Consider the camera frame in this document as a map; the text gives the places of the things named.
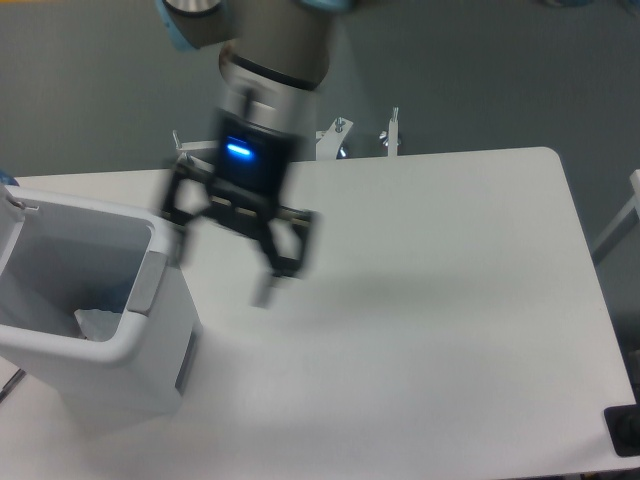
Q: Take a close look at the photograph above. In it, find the white plastic trash can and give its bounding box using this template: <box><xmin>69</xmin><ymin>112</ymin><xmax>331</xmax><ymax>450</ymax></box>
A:
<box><xmin>1</xmin><ymin>185</ymin><xmax>202</xmax><ymax>413</ymax></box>

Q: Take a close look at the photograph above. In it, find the white metal base frame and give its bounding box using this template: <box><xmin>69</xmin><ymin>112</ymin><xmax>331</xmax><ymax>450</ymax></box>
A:
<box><xmin>172</xmin><ymin>105</ymin><xmax>403</xmax><ymax>170</ymax></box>

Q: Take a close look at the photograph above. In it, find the white frame at right edge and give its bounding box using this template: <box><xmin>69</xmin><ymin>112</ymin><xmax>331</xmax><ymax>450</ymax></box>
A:
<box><xmin>591</xmin><ymin>169</ymin><xmax>639</xmax><ymax>265</ymax></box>

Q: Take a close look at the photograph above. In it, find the white paper package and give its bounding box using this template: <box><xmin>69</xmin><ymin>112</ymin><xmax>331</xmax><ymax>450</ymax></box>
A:
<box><xmin>74</xmin><ymin>309</ymin><xmax>121</xmax><ymax>342</ymax></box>

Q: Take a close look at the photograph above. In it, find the clear plastic water bottle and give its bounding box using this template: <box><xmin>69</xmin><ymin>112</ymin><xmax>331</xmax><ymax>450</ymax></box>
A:
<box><xmin>96</xmin><ymin>282</ymin><xmax>133</xmax><ymax>313</ymax></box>

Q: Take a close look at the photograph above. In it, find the black object at table edge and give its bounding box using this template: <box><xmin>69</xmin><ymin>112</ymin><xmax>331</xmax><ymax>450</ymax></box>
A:
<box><xmin>604</xmin><ymin>404</ymin><xmax>639</xmax><ymax>458</ymax></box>

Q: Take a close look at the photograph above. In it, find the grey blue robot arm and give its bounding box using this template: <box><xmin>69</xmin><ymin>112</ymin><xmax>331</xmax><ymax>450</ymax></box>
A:
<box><xmin>156</xmin><ymin>1</ymin><xmax>358</xmax><ymax>306</ymax></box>

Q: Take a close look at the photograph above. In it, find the blue object at left edge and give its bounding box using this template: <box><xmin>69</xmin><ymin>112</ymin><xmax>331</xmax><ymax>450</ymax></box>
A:
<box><xmin>0</xmin><ymin>170</ymin><xmax>19</xmax><ymax>186</ymax></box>

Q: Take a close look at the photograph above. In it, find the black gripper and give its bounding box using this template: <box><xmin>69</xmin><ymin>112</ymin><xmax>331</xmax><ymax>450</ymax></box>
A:
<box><xmin>158</xmin><ymin>112</ymin><xmax>318</xmax><ymax>308</ymax></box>

